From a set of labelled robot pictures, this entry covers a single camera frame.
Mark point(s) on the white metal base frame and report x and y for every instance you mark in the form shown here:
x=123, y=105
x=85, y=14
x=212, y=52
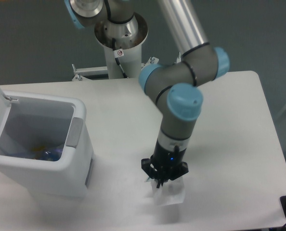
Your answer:
x=94, y=73

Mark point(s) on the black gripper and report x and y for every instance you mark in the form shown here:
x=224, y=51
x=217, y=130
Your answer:
x=165, y=165

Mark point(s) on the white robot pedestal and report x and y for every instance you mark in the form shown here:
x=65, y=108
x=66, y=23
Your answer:
x=122, y=45

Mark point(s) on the white trash can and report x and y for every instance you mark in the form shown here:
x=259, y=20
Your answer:
x=45, y=120

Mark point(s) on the colourful trash inside can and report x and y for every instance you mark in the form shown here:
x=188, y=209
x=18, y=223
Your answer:
x=42, y=153

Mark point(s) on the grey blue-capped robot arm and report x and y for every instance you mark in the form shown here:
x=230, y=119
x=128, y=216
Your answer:
x=174, y=88

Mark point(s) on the white plastic wrapper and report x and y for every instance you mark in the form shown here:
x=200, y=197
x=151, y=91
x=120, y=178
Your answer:
x=170, y=193

